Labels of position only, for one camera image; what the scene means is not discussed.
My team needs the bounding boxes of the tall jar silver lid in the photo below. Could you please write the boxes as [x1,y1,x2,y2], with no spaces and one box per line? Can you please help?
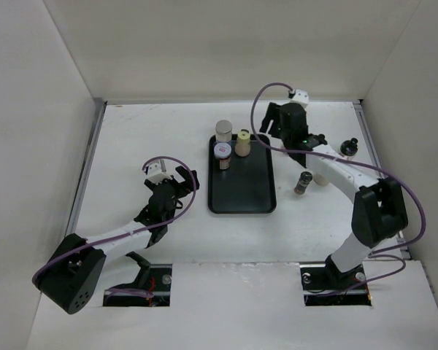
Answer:
[215,120,232,144]

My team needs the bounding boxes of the small dark spice bottle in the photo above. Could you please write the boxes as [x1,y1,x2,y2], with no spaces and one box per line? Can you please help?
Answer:
[294,171,312,195]

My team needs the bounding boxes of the yellow cap spice bottle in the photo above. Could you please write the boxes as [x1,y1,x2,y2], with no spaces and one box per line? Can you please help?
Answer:
[235,129,251,158]

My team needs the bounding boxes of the black pump bottle right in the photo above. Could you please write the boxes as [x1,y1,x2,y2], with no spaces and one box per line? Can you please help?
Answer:
[339,138,358,160]

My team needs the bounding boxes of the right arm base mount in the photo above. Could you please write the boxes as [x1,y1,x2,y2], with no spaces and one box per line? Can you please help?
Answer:
[300,263,372,306]

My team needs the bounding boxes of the dark sauce jar white lid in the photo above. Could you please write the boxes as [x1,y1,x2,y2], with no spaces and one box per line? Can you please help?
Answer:
[213,142,231,171]

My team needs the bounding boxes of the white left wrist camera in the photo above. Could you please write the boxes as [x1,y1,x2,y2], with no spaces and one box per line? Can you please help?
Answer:
[144,162,169,184]

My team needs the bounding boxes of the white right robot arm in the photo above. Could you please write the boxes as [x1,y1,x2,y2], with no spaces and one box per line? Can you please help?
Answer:
[260,102,408,289]

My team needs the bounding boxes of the black pump bottle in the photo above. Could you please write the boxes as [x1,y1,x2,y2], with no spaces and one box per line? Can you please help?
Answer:
[316,134,327,144]
[339,138,358,160]

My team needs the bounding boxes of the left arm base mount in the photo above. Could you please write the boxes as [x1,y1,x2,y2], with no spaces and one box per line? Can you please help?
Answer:
[102,252,173,308]

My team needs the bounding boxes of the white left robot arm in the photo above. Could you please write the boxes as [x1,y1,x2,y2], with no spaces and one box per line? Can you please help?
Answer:
[32,163,200,315]

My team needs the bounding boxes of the black rectangular tray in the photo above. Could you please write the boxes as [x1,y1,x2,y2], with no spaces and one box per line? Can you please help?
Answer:
[207,136,277,214]

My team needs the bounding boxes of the black pump bottle left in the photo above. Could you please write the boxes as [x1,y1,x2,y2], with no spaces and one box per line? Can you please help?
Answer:
[316,134,327,144]

